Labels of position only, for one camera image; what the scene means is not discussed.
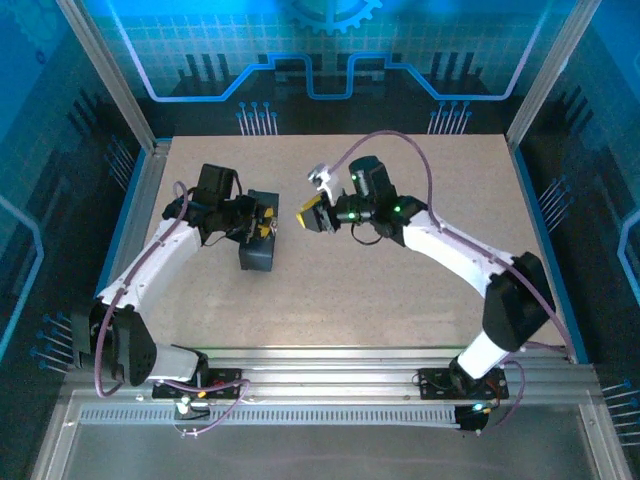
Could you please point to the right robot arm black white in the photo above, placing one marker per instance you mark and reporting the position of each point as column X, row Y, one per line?
column 465, row 255

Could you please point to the aluminium frame cross rail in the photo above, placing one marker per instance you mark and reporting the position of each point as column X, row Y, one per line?
column 325, row 365

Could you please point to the small silver padlock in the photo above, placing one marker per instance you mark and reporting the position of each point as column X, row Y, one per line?
column 273, row 228

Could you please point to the aluminium frame post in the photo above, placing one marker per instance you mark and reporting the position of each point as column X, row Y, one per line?
column 110, row 75
column 550, row 75

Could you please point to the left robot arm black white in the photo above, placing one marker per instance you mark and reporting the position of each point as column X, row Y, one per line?
column 150, row 265

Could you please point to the dark box with swirl print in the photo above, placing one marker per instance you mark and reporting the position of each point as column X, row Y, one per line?
column 257, row 255

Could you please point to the aluminium table side rail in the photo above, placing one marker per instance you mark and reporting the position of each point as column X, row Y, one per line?
column 135, row 200

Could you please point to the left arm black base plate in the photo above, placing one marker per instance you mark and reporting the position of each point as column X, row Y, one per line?
column 225, row 382

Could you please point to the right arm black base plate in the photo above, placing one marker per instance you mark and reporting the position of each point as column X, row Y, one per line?
column 435, row 382

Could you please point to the black controller box with LED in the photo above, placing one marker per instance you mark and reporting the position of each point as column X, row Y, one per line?
column 470, row 420

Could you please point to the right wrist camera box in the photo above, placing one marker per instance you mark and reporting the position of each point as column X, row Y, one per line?
column 325, row 180

